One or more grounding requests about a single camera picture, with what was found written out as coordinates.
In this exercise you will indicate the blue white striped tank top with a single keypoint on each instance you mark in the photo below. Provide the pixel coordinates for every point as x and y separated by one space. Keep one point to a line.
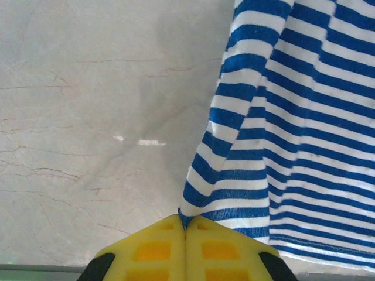
293 117

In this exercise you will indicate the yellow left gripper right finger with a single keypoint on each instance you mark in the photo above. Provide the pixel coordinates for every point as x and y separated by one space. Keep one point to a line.
222 251

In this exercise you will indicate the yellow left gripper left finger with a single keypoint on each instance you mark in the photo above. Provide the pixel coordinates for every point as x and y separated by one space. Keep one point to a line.
155 251

